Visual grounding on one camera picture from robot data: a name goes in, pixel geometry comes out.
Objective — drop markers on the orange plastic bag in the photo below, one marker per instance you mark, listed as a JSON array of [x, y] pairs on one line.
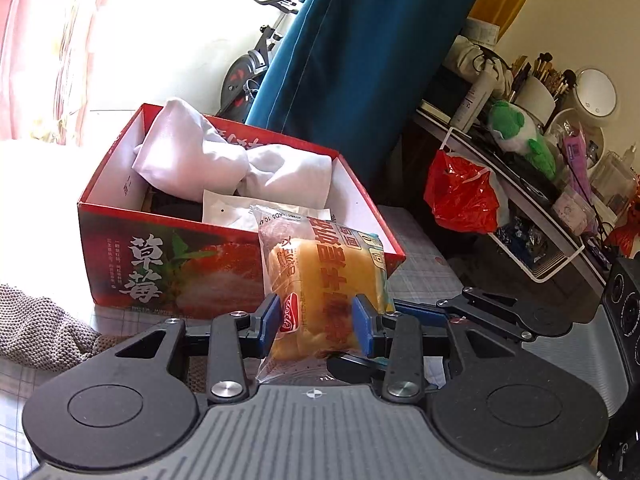
[[630, 230]]

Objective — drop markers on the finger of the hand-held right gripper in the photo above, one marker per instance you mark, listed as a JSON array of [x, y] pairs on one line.
[[500, 312], [355, 370]]

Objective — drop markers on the beige cloth bag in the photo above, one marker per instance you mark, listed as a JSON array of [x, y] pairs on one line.
[[465, 60]]

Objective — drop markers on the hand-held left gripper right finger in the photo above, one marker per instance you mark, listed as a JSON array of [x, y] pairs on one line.
[[362, 327]]

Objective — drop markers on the bunch of makeup brushes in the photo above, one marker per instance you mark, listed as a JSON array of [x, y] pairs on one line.
[[545, 77]]

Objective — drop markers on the small white box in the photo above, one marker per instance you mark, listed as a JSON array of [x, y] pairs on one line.
[[570, 212]]

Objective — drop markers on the purple packet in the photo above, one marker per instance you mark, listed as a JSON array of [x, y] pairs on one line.
[[572, 150]]

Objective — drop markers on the black cloth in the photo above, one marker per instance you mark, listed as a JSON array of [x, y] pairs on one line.
[[172, 205]]

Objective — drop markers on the yellow bread packet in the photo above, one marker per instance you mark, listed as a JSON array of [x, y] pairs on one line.
[[305, 270]]

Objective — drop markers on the grey brown knitted cloth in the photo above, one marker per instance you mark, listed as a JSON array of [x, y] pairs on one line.
[[35, 325]]

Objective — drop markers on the white zip garment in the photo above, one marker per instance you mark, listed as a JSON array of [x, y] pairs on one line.
[[200, 155]]

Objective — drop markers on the yellow-green flat box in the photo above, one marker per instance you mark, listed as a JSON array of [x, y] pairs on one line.
[[435, 110]]

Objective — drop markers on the red cardboard box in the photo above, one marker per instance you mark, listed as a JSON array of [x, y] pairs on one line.
[[115, 260]]

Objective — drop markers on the white brush holder cup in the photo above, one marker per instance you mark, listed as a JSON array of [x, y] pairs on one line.
[[535, 100]]

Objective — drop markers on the rolled printed paper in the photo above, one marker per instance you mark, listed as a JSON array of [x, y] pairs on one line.
[[482, 30]]

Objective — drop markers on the dark blue curtain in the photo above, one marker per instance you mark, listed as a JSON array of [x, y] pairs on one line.
[[360, 60]]

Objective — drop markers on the white packet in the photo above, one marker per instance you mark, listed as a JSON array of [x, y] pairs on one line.
[[225, 210]]

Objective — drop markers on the white spray bottle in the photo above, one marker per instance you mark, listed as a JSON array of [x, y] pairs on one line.
[[472, 100]]

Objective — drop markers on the clear glass jar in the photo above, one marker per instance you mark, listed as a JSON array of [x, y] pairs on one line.
[[612, 180]]

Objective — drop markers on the red plastic bag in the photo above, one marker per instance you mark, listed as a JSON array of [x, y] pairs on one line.
[[460, 195]]

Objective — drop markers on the pink printed curtain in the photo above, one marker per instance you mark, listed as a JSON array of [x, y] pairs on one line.
[[30, 35]]

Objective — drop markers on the green white plush toy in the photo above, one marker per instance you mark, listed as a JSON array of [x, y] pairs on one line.
[[510, 125]]

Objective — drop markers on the black exercise bike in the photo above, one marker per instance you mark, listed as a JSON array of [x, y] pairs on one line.
[[242, 75]]

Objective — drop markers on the round white mirror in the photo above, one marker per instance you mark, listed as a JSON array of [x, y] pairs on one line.
[[595, 95]]

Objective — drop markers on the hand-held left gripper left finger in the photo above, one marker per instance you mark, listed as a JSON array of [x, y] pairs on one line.
[[269, 327]]

